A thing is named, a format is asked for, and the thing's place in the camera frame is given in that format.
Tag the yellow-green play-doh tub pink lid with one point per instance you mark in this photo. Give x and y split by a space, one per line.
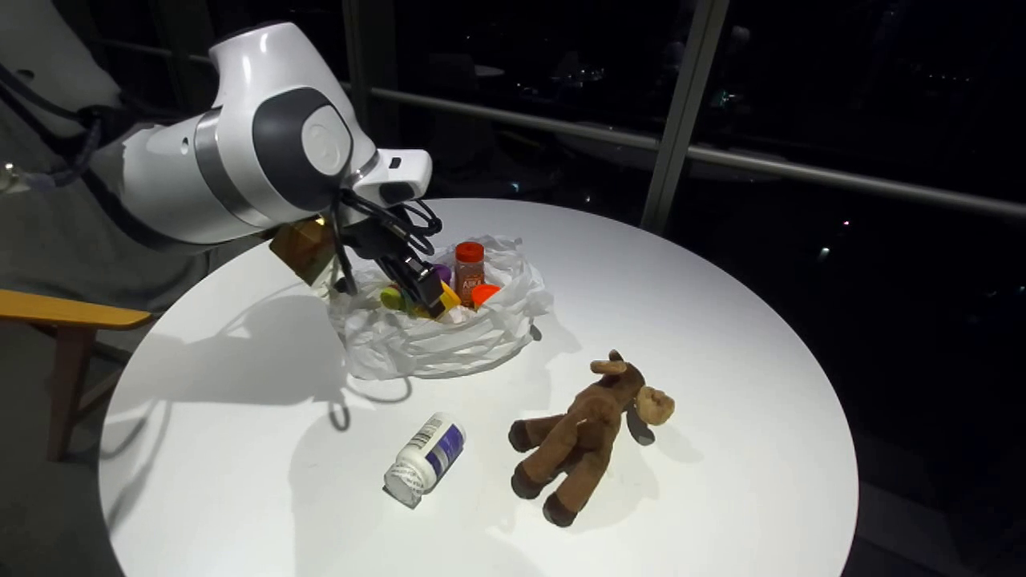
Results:
393 297

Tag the metal window railing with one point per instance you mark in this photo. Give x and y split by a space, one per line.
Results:
908 99

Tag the grey armchair wooden arms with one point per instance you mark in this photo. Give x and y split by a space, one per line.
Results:
61 235

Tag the yellow play-doh tub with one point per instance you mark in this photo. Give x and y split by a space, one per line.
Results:
450 298

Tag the orange lid play-doh tub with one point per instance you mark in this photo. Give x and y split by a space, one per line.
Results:
481 293

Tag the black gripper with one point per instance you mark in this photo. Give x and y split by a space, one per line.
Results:
387 241

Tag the white pill bottle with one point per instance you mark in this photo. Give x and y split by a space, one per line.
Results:
425 460

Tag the brown spice jar red lid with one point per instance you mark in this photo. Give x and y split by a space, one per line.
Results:
471 269

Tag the brown plush moose toy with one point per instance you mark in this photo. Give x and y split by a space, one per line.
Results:
577 439

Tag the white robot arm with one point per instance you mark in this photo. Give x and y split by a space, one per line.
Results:
281 143

